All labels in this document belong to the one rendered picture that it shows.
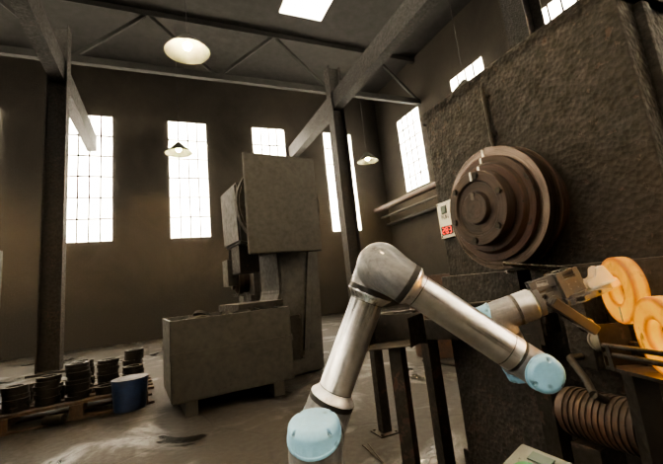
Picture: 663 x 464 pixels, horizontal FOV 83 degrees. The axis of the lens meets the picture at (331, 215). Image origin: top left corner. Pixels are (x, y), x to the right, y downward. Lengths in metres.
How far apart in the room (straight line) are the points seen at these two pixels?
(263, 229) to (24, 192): 8.78
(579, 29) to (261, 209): 2.95
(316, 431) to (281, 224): 3.09
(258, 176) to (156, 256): 7.52
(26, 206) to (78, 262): 1.79
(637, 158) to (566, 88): 0.35
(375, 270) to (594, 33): 1.13
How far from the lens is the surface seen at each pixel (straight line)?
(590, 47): 1.61
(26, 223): 11.66
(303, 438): 0.90
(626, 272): 1.08
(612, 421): 1.26
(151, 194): 11.43
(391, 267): 0.84
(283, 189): 3.95
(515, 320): 1.04
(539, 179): 1.45
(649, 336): 1.06
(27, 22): 7.40
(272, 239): 3.78
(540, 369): 0.91
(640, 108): 1.49
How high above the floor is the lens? 0.89
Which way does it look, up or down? 10 degrees up
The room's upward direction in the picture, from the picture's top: 6 degrees counter-clockwise
